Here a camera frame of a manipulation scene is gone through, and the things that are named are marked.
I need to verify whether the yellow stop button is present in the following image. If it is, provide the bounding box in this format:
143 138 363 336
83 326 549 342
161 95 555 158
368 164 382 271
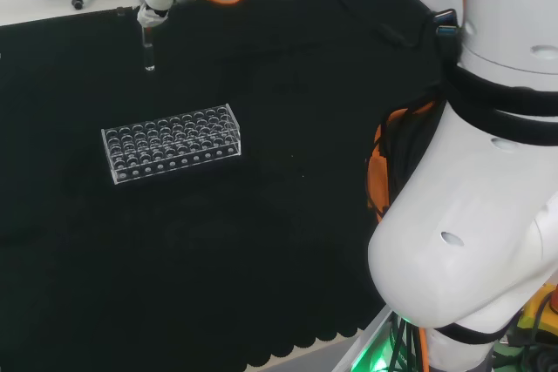
516 282 558 341

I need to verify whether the clear plastic test tube rack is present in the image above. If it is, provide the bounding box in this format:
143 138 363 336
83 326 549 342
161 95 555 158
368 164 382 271
100 104 243 186

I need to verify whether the clear glass test tube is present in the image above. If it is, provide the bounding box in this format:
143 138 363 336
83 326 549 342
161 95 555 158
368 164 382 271
141 25 157 74

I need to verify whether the black bench cloth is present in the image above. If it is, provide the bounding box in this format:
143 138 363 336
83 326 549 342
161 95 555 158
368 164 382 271
0 0 446 372

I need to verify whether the orange and black cable bundle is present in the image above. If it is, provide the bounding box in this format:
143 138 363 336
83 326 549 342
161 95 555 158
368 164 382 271
364 99 439 223

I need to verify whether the white base with green light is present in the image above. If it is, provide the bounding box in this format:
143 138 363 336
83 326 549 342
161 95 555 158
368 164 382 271
333 304 431 372

